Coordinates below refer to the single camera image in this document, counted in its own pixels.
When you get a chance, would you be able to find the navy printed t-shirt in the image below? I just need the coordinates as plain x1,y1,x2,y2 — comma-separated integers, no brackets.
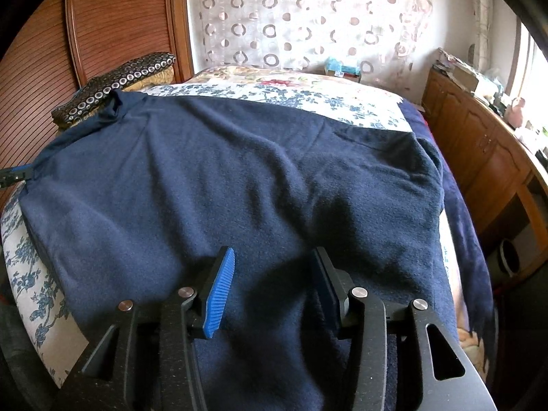
20,92,456,410

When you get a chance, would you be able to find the blue floral white sheet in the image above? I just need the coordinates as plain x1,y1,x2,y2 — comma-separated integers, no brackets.
1,83,458,387

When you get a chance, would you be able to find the dark circle-patterned folded garment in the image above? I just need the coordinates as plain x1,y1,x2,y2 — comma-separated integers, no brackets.
51,52,176,130

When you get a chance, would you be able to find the navy fringed blanket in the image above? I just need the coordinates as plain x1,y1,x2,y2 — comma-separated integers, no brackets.
398,99,494,370

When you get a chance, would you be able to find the wooden louvered wardrobe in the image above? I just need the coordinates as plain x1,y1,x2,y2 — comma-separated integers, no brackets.
1,0,194,168

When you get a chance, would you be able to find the wooden sideboard cabinet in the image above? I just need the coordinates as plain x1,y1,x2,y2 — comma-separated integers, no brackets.
422,69,547,279

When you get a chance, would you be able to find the floral pink quilt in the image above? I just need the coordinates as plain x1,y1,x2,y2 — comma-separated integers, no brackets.
187,65,404,103

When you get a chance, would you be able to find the cardboard box with blue items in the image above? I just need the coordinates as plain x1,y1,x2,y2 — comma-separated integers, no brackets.
324,58,360,83

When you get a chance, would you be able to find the pink bottle on sideboard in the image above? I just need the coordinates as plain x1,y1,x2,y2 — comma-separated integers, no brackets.
505,97,526,129

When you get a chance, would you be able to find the cardboard box on sideboard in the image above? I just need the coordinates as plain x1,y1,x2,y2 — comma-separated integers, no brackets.
450,65,479,93

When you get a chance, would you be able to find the circle-patterned sheer curtain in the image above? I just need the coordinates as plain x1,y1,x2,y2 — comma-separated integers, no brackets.
189,0,433,92

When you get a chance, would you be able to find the window with wooden frame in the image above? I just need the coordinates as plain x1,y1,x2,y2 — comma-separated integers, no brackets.
510,20,547,147

